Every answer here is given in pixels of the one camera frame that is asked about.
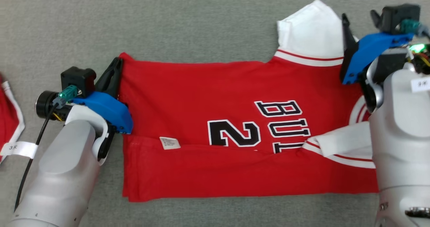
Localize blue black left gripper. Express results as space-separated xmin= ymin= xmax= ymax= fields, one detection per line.
xmin=35 ymin=57 xmax=134 ymax=134

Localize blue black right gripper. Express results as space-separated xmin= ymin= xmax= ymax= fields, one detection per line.
xmin=340 ymin=13 xmax=430 ymax=85

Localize red and white basketball jersey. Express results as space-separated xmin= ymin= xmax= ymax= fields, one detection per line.
xmin=118 ymin=0 xmax=380 ymax=202

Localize white paper label sticker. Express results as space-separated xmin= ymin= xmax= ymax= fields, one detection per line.
xmin=411 ymin=78 xmax=430 ymax=93

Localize grey fabric upholstered bench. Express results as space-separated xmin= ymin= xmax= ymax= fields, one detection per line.
xmin=0 ymin=0 xmax=430 ymax=227

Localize red shorts with white trim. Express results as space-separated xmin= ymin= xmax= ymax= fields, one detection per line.
xmin=0 ymin=73 xmax=26 ymax=164

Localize white paper label tag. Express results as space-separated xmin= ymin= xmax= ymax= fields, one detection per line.
xmin=0 ymin=141 xmax=38 ymax=159

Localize black cable with teal connector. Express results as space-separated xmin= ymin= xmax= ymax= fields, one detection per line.
xmin=14 ymin=85 xmax=81 ymax=212
xmin=400 ymin=18 xmax=430 ymax=38

